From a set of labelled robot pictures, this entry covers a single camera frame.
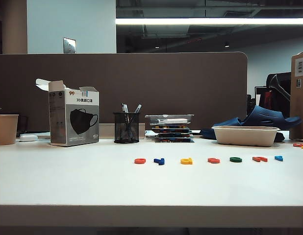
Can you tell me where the colourful magnet letter pack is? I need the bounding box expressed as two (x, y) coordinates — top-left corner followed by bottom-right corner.
(155, 133), (193, 138)
(153, 129), (193, 134)
(151, 125), (191, 130)
(154, 137), (195, 143)

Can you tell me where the white flat packet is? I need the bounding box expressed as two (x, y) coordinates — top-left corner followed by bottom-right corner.
(156, 118), (188, 124)

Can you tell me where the black mesh pen holder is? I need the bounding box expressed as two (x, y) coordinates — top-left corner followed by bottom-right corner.
(113, 112), (140, 144)

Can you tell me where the brown desk partition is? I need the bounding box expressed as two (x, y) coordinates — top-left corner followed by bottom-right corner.
(0, 51), (249, 134)

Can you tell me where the grey face mask box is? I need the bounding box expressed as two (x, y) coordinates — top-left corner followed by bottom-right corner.
(35, 78), (100, 147)

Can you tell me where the beige pulp food container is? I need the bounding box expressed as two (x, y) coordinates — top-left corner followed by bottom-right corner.
(211, 125), (281, 147)

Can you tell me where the white monitor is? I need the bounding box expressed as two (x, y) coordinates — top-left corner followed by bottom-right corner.
(254, 85), (268, 105)

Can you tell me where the white ceiling light strip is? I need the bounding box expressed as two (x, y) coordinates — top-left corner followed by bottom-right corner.
(115, 17), (303, 25)

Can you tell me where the red garment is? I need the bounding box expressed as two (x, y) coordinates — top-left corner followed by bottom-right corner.
(258, 91), (274, 110)

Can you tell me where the white earbuds case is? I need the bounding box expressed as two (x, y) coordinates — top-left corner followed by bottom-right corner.
(19, 134), (39, 142)

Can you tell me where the black office chair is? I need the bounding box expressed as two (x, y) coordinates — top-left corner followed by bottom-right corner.
(265, 71), (292, 118)

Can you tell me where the brown paper cup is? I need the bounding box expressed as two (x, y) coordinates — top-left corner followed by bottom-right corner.
(0, 114), (20, 145)

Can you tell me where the cardboard box with labels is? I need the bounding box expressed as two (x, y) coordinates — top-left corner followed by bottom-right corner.
(289, 51), (303, 140)

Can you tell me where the metal wall switch plate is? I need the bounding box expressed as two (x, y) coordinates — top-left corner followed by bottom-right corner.
(63, 37), (76, 54)

